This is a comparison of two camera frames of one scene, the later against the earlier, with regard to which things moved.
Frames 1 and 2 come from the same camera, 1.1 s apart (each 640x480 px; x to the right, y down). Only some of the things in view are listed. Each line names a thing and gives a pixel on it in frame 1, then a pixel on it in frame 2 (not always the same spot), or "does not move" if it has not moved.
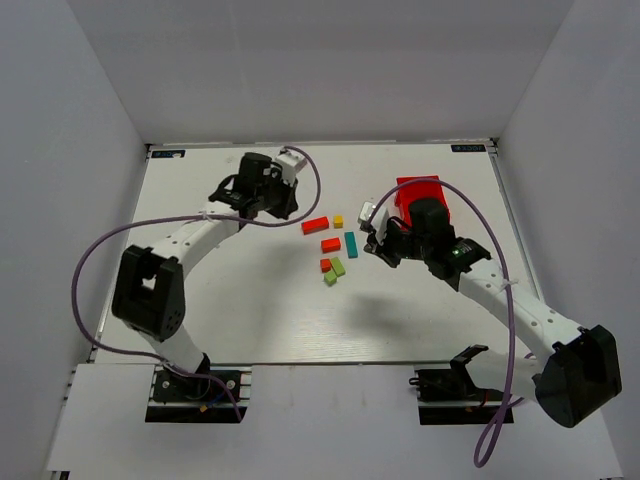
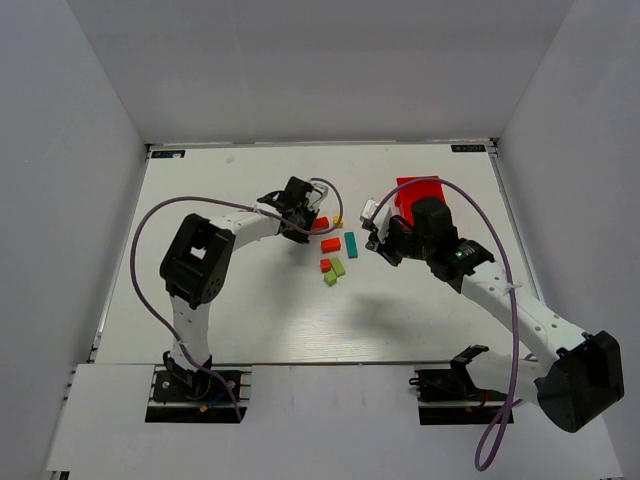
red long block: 315,225 does not move
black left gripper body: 282,195 → 298,220
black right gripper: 385,242 does not move
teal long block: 351,244 does not move
